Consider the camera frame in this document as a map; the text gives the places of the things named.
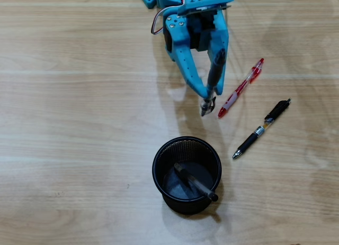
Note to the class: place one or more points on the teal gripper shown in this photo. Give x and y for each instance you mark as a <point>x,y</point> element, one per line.
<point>178,41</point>

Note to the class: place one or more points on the clear retractable pen grey grip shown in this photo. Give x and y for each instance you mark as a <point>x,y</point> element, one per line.
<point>215,70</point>

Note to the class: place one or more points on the red retractable pen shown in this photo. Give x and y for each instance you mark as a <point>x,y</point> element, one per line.
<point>238,89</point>

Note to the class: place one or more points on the black retractable pen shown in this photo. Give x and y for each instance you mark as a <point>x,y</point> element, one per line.
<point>249,143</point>

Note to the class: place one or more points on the dark grey pen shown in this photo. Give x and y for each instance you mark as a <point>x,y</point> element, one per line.
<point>196,184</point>

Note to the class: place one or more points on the black mesh pen holder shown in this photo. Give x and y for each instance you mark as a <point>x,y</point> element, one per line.
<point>185,208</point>

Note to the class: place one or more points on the teal wrist camera module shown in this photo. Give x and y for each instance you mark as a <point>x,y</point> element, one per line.
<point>206,5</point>

